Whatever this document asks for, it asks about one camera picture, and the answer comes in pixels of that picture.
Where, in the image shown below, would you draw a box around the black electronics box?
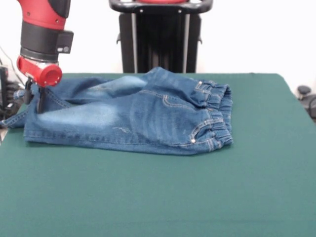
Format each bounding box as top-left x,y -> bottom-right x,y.
0,66 -> 9,107

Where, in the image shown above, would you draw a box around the black cable bundle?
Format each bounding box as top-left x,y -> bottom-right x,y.
0,80 -> 27,129

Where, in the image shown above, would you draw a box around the blue denim jeans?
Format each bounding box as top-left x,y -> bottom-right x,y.
0,67 -> 234,157

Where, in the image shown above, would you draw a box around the black chair base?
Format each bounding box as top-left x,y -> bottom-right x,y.
297,85 -> 316,123

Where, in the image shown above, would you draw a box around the black robot pedestal stand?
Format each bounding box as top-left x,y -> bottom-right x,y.
108,0 -> 214,74

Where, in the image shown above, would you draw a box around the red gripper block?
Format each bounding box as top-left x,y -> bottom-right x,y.
16,55 -> 63,115

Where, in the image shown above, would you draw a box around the dark green table cloth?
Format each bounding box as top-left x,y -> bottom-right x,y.
0,73 -> 316,237

